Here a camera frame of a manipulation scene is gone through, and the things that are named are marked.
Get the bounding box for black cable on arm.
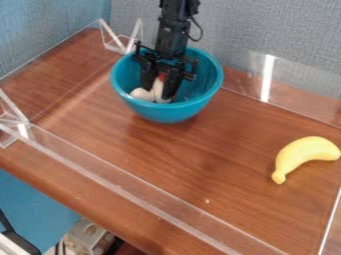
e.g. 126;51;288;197
184;16;204;43

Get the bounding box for yellow toy banana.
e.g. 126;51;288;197
271;136;341;184

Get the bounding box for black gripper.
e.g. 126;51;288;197
133;41;197;100

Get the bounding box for clear acrylic barrier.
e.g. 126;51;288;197
217;48;341;128
0;119;290;255

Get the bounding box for clear acrylic back barrier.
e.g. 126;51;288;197
217;48;341;128

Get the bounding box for blue bowl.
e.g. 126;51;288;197
109;47;223;124

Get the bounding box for white block under table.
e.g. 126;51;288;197
53;218;116;255

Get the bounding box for clear acrylic corner bracket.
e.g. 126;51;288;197
98;18;144;55

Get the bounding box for white and red toy mushroom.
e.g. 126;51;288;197
129;73;171;104

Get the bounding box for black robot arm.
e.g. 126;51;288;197
133;0;203;101

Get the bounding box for clear acrylic left bracket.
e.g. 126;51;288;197
0;89;30;148

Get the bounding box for clear acrylic front barrier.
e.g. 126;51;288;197
0;119;290;255

